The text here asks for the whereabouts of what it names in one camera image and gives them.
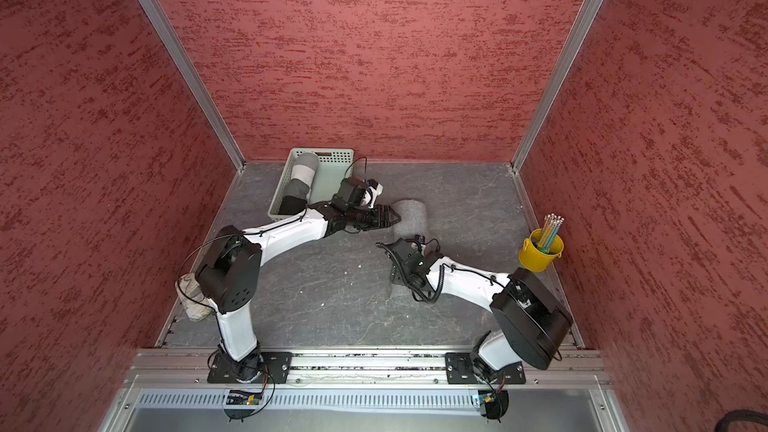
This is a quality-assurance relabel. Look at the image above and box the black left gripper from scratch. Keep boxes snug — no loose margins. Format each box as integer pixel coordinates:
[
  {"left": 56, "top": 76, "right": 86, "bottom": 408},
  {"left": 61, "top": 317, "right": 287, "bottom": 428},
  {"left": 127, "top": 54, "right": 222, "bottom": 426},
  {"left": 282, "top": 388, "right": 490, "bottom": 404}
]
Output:
[{"left": 347, "top": 204, "right": 402, "bottom": 230}]

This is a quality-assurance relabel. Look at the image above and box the grey cloth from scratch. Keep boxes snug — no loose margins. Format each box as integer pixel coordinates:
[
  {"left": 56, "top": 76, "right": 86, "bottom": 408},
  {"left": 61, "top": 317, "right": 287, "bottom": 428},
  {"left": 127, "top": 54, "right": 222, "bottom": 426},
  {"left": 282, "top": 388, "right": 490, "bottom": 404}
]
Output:
[{"left": 392, "top": 199, "right": 429, "bottom": 239}]

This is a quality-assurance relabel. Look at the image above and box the black white checkered scarf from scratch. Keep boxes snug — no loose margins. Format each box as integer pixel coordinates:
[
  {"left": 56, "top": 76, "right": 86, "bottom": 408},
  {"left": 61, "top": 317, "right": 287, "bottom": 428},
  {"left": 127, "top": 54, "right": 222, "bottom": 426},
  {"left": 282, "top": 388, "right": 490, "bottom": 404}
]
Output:
[{"left": 278, "top": 152, "right": 320, "bottom": 215}]

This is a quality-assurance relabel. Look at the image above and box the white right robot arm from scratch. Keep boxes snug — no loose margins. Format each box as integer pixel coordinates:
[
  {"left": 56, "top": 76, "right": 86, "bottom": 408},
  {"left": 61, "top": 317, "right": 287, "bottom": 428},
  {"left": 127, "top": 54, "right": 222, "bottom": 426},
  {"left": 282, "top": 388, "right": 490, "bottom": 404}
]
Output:
[{"left": 376, "top": 238, "right": 573, "bottom": 380}]

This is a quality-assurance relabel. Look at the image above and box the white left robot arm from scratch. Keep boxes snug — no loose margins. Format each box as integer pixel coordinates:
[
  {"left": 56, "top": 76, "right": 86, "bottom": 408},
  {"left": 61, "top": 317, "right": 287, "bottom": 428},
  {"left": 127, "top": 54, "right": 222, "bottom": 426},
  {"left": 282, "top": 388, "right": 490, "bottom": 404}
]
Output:
[{"left": 194, "top": 201, "right": 402, "bottom": 383}]

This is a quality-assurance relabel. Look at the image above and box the pale green plastic basket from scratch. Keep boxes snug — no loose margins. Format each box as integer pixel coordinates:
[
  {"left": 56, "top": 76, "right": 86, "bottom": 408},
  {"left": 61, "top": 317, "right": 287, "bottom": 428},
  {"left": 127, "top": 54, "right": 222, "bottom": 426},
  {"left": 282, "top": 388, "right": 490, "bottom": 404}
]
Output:
[{"left": 268, "top": 147, "right": 354, "bottom": 220}]

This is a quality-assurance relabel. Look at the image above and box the yellow pencil bucket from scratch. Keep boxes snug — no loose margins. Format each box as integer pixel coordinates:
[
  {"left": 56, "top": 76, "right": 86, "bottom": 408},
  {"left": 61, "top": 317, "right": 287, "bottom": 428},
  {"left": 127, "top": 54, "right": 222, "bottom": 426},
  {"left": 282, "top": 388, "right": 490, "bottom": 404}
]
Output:
[{"left": 518, "top": 229, "right": 565, "bottom": 273}]

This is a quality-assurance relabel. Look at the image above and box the colored pencils bundle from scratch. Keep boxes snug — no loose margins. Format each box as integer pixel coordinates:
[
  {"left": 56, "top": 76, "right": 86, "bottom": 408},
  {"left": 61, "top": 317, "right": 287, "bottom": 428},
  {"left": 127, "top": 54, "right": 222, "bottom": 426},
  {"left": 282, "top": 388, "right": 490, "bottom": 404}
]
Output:
[{"left": 536, "top": 213, "right": 564, "bottom": 253}]

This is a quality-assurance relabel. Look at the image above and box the crumpled beige rag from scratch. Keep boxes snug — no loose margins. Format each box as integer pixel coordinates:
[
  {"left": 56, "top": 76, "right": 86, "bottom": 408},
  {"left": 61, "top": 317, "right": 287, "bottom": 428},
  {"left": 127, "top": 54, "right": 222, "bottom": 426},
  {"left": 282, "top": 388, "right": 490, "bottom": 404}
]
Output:
[{"left": 175, "top": 273, "right": 214, "bottom": 322}]

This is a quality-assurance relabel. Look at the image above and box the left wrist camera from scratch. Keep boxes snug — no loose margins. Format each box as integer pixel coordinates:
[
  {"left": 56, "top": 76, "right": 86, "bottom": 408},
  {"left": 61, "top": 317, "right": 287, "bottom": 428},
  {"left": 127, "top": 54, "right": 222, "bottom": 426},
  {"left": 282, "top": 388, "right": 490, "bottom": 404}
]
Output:
[{"left": 331, "top": 177, "right": 383, "bottom": 210}]

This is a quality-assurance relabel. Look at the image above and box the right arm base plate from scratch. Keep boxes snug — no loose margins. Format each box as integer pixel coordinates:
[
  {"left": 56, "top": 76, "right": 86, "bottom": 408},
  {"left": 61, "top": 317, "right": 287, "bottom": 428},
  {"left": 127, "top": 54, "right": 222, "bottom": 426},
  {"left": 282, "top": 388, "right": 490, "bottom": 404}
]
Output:
[{"left": 444, "top": 352, "right": 526, "bottom": 387}]

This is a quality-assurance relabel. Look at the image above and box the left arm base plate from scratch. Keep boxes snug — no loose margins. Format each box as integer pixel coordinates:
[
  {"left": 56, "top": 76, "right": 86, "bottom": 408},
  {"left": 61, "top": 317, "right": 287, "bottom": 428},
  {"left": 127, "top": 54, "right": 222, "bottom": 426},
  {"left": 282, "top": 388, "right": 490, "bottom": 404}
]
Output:
[{"left": 207, "top": 350, "right": 293, "bottom": 385}]

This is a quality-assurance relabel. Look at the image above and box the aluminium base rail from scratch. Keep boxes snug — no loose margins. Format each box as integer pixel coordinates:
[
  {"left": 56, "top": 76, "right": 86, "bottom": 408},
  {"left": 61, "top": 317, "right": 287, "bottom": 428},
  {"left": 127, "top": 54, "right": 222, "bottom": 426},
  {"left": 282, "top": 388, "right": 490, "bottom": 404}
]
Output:
[{"left": 122, "top": 347, "right": 614, "bottom": 390}]

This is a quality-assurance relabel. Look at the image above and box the left corner aluminium post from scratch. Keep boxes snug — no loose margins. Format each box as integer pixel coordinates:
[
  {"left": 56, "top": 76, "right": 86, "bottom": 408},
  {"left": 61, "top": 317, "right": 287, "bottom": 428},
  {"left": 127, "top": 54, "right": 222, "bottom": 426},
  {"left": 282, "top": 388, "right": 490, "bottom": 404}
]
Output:
[{"left": 138, "top": 0, "right": 247, "bottom": 173}]

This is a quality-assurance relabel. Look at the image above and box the corner aluminium post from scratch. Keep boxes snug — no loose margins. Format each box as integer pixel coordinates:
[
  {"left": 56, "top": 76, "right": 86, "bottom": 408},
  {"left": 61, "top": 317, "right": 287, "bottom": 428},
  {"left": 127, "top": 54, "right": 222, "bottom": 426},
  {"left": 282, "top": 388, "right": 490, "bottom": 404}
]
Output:
[
  {"left": 511, "top": 0, "right": 604, "bottom": 174},
  {"left": 138, "top": 0, "right": 247, "bottom": 173}
]

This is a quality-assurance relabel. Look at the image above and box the right corner aluminium post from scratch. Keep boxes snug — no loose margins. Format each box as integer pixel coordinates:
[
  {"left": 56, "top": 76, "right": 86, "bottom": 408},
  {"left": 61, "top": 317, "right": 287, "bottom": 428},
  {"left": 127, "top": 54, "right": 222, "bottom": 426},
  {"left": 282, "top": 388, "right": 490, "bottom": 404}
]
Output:
[{"left": 511, "top": 0, "right": 604, "bottom": 174}]

